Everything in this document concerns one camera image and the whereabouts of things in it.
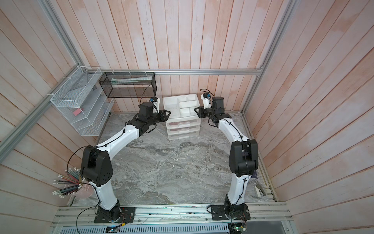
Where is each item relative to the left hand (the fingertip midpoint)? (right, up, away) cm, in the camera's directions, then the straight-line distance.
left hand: (169, 114), depth 88 cm
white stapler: (+51, -44, -8) cm, 68 cm away
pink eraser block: (-53, +1, -6) cm, 53 cm away
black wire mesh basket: (-31, +23, +16) cm, 42 cm away
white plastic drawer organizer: (+9, -5, +2) cm, 10 cm away
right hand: (+16, +5, +5) cm, 18 cm away
